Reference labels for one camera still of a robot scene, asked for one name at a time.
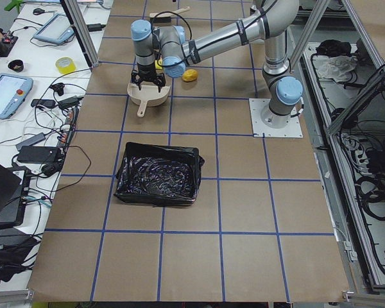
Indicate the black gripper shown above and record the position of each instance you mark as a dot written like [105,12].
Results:
[146,71]

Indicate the beige hand brush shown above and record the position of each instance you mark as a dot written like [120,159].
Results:
[165,16]

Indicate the white crumpled cloth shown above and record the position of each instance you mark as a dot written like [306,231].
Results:
[337,68]

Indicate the yellow tape roll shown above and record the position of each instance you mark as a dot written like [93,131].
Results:
[65,65]

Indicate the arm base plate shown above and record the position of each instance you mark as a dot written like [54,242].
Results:
[266,124]

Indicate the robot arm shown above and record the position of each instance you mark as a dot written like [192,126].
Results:
[164,51]

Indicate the beige plastic dustpan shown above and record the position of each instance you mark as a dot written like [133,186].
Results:
[147,96]

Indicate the black power adapter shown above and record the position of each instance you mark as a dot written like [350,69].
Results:
[38,154]

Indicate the upper blue teach pendant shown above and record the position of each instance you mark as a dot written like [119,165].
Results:
[57,30]

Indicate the aluminium frame post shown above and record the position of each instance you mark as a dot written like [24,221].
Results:
[81,32]

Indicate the black scissors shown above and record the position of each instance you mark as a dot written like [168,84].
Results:
[40,11]

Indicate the black laptop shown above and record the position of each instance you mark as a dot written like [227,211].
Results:
[14,187]

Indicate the small black bowl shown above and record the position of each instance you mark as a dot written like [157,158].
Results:
[16,65]

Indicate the lower blue teach pendant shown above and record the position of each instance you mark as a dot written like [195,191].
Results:
[13,92]

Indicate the black lined trash bin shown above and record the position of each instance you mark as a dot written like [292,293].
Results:
[159,175]

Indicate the blue teach pendant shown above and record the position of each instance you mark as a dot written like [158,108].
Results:
[13,92]
[57,30]

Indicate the yellow lemon toy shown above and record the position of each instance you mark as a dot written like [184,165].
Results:
[190,75]

